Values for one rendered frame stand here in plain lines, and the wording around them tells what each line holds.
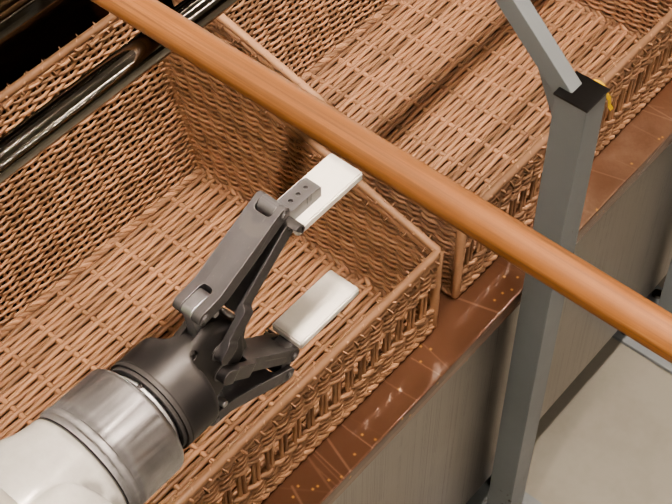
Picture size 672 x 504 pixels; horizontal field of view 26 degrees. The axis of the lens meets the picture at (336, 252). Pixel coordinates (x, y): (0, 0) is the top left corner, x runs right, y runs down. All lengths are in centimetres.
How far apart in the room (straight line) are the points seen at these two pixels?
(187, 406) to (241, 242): 11
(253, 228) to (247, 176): 89
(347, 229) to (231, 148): 19
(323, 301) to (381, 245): 61
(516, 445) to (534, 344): 24
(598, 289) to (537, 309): 74
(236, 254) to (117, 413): 13
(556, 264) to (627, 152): 95
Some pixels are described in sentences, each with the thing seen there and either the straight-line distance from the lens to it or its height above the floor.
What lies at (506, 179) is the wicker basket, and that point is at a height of 73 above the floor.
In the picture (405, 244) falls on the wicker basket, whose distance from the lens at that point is 170.
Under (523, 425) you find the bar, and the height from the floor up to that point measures 34.
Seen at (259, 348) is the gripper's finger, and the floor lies 114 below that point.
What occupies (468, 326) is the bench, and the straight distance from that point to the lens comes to 179.
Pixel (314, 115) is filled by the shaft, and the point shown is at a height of 120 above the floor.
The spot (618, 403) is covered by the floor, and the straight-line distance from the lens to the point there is 245.
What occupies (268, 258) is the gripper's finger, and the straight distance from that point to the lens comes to 99.
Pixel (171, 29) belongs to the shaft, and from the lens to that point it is 122.
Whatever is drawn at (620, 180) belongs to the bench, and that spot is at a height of 58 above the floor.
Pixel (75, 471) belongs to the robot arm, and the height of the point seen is 123.
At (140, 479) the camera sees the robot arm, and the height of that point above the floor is 121.
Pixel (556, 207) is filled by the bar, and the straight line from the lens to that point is 164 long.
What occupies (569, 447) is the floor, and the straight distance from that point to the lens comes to 239.
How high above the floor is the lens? 203
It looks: 52 degrees down
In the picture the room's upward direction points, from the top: straight up
